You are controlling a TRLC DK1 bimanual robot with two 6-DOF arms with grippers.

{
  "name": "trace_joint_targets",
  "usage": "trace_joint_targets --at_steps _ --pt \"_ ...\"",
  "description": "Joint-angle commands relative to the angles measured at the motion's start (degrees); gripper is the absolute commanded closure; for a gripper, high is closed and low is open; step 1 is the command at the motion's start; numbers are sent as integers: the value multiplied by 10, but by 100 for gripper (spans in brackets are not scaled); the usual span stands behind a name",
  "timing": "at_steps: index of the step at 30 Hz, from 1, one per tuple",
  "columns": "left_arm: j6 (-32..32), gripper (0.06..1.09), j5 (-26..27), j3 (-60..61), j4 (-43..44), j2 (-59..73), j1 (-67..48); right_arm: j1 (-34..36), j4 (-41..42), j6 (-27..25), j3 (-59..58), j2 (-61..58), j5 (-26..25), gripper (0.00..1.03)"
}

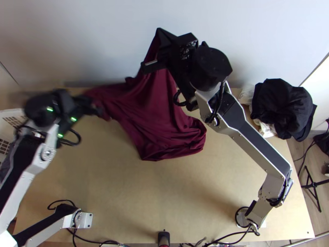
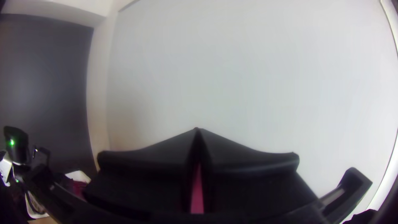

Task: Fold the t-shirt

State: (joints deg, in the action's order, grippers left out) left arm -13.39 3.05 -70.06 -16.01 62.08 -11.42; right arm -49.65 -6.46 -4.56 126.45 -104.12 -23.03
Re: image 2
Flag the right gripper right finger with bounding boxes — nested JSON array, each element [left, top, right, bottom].
[[197, 128, 318, 215]]

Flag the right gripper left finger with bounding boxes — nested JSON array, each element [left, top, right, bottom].
[[83, 128, 198, 216]]

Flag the maroon t-shirt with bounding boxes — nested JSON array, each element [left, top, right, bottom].
[[190, 161, 205, 214]]

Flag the white laundry basket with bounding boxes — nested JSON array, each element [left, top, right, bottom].
[[24, 169, 92, 220]]

